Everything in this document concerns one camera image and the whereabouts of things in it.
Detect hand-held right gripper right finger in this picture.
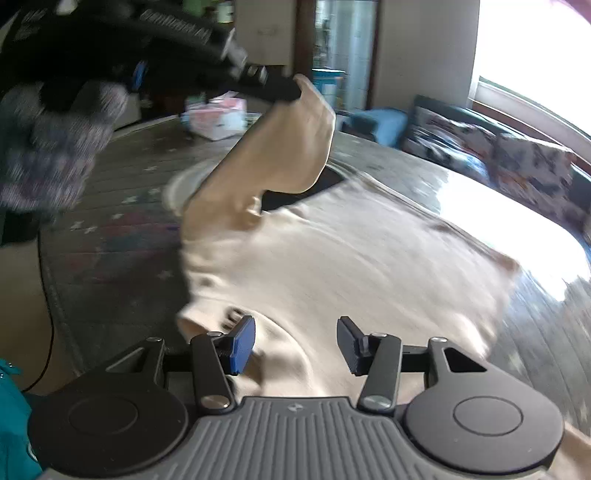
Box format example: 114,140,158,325
336,316,490,414

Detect butterfly print pillow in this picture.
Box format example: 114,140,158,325
406,108,497,183
489,134,578,222

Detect window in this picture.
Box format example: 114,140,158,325
468,0,591,144

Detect blue sofa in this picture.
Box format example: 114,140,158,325
342,95,591,245

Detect round table hot plate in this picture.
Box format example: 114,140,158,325
164,157,365,217

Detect black cable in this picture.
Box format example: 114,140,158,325
23,258,58,393

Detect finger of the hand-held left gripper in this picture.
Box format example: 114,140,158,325
222,28,305,104

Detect blue cabinet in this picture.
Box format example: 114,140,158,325
311,68,347,112

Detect person's left forearm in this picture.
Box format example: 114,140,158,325
0,83,130,213

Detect pink tissue box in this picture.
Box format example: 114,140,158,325
182,92,247,141

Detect cream sweater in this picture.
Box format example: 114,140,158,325
177,74,591,480

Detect dark wooden door frame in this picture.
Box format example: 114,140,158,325
295,0,382,112

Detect teal jacket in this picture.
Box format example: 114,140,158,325
0,357,44,480

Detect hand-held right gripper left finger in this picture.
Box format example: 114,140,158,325
105,315,256,415

